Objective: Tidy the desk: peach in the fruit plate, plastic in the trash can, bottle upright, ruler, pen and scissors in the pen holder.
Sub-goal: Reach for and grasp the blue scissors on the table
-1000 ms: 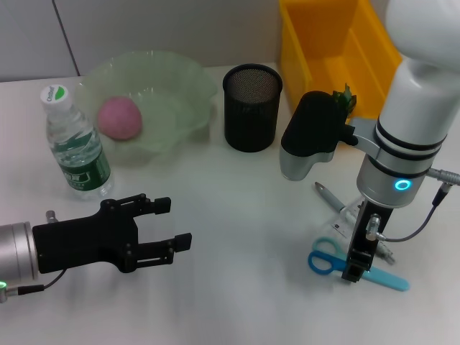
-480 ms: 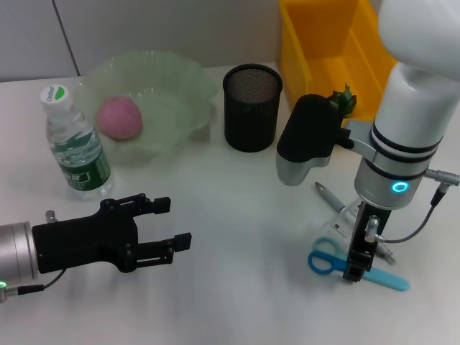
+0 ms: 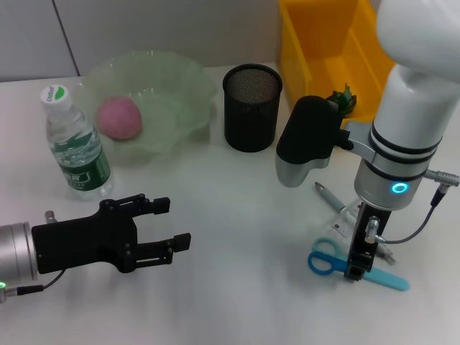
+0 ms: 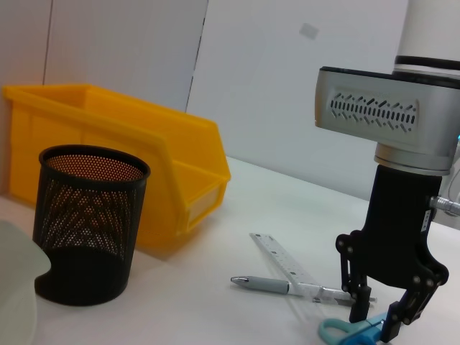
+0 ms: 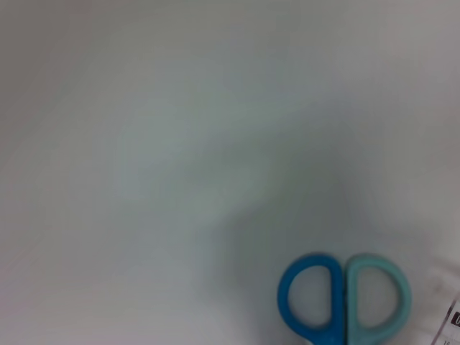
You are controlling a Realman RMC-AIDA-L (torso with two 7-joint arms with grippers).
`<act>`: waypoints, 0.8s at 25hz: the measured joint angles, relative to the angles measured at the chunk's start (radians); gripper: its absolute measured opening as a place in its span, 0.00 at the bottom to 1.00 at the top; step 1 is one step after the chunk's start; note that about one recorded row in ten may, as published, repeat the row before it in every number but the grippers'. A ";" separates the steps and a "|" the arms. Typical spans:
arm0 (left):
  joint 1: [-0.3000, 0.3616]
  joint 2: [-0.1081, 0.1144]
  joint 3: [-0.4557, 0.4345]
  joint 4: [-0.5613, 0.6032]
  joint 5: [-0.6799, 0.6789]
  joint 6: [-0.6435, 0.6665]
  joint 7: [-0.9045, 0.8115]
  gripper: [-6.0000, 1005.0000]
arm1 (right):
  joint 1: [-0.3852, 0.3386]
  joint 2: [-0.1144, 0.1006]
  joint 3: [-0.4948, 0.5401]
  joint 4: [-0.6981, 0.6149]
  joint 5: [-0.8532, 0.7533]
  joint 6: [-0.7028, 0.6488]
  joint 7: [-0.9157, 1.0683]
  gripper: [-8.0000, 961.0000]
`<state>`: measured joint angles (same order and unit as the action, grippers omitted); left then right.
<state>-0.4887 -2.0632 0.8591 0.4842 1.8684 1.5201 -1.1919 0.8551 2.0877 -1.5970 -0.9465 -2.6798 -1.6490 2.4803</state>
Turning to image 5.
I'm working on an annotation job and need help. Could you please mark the blue scissors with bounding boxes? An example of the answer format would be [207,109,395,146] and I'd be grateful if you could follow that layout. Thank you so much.
[277,252,413,345]

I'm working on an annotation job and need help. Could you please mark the clear plastic ruler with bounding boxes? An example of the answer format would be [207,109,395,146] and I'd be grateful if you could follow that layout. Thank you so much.
[431,293,460,345]

